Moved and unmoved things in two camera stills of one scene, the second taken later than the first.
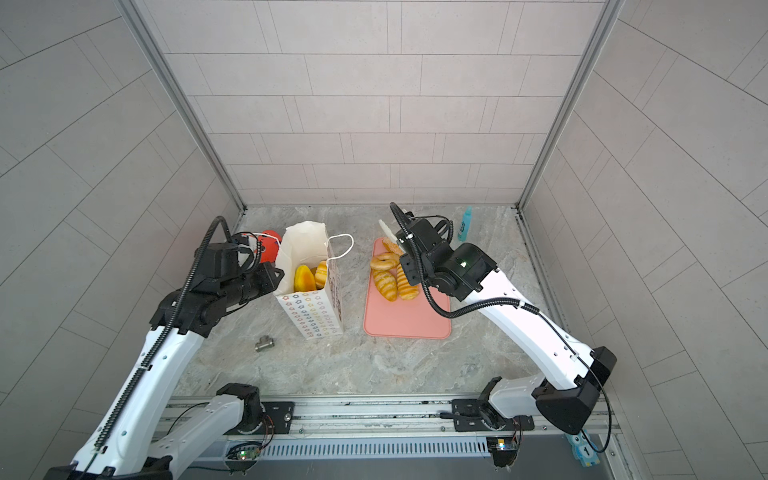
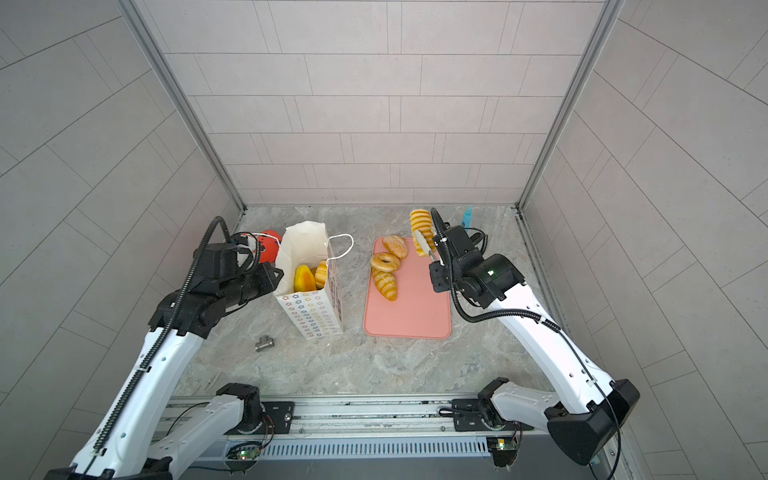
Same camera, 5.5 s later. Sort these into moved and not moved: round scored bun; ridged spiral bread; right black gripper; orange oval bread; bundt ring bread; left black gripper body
Moved: ridged spiral bread; right black gripper
Not moved: bundt ring bread; left black gripper body; orange oval bread; round scored bun
